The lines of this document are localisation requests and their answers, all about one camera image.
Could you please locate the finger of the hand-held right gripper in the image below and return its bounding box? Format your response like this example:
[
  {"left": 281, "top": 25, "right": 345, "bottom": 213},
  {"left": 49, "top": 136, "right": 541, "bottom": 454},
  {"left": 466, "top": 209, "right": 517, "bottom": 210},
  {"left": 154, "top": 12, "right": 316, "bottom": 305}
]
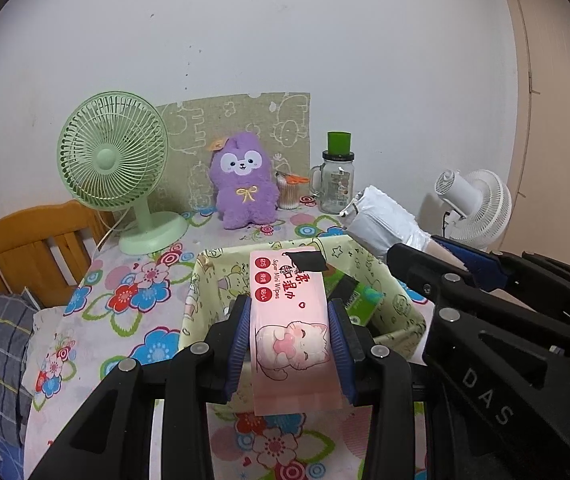
[
  {"left": 386, "top": 242, "right": 471, "bottom": 311},
  {"left": 432, "top": 235, "right": 513, "bottom": 292}
]

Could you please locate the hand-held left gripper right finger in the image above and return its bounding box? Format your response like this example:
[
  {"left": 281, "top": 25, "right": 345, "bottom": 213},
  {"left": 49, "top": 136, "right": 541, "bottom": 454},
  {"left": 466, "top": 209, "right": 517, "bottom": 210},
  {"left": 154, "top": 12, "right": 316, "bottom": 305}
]
[{"left": 327, "top": 298, "right": 416, "bottom": 480}]

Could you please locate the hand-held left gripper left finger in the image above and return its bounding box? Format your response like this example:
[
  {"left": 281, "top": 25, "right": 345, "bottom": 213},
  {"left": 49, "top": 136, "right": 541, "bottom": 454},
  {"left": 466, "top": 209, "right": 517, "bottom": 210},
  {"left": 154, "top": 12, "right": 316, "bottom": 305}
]
[{"left": 30, "top": 294, "right": 253, "bottom": 480}]

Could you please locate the yellow cartoon printed box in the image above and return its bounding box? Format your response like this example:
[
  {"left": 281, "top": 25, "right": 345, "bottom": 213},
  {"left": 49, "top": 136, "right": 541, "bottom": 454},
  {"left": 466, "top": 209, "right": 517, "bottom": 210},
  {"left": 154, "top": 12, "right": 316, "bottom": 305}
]
[{"left": 179, "top": 237, "right": 428, "bottom": 413}]

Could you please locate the white tissue pack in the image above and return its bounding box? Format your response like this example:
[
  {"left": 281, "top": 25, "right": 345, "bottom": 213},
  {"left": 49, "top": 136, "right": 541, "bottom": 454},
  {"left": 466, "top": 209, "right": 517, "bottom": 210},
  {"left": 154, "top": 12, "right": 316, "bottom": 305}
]
[{"left": 340, "top": 185, "right": 433, "bottom": 258}]

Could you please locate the pink wipes packet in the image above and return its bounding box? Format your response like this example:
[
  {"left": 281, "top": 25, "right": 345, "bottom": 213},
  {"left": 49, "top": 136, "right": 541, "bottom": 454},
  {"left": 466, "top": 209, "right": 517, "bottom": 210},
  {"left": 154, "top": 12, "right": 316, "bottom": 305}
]
[{"left": 249, "top": 249, "right": 348, "bottom": 416}]

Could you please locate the green tissue packet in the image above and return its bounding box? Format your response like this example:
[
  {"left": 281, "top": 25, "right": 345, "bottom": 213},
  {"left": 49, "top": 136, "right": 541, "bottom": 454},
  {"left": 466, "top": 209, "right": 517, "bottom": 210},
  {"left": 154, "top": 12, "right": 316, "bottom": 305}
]
[{"left": 332, "top": 280, "right": 386, "bottom": 328}]

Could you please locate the white standing fan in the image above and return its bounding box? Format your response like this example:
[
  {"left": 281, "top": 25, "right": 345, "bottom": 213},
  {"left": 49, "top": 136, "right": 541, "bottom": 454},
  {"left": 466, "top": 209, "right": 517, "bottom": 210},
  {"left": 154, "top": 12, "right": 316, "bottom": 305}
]
[{"left": 434, "top": 168, "right": 512, "bottom": 251}]

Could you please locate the glass jar with green lid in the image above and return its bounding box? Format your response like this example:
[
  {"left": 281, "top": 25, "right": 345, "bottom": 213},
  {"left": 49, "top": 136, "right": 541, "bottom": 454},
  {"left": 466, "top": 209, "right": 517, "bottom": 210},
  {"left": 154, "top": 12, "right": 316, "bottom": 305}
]
[{"left": 309, "top": 131, "right": 356, "bottom": 214}]

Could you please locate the purple plush toy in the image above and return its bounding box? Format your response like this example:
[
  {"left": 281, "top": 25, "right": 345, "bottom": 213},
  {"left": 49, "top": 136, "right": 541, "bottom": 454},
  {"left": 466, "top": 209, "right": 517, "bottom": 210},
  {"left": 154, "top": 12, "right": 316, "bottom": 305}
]
[{"left": 206, "top": 131, "right": 278, "bottom": 231}]

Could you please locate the beige door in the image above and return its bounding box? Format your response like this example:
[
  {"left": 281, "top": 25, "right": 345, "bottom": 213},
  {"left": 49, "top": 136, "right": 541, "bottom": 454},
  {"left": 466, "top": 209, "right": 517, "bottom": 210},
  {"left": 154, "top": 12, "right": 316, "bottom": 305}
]
[{"left": 498, "top": 0, "right": 570, "bottom": 281}]

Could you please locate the green cartoon board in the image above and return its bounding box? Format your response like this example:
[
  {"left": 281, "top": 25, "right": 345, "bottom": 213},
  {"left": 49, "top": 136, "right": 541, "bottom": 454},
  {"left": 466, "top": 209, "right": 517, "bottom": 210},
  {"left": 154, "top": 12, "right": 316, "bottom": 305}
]
[{"left": 155, "top": 92, "right": 312, "bottom": 213}]

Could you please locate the green desk fan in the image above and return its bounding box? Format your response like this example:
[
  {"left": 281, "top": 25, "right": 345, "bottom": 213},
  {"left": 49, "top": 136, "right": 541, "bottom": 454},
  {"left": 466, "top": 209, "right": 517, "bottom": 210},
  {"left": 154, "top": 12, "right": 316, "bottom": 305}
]
[{"left": 56, "top": 91, "right": 189, "bottom": 257}]

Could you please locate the wooden bed headboard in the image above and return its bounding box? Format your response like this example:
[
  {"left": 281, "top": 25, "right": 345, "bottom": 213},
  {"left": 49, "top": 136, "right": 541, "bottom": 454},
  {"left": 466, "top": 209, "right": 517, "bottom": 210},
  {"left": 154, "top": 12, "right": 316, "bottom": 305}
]
[{"left": 0, "top": 199, "right": 118, "bottom": 306}]

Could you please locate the white desk fan cable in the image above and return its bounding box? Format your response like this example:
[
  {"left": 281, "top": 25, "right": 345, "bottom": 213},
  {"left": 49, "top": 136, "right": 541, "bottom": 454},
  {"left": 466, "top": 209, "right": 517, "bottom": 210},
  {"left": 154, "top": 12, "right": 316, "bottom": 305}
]
[{"left": 96, "top": 210, "right": 128, "bottom": 251}]

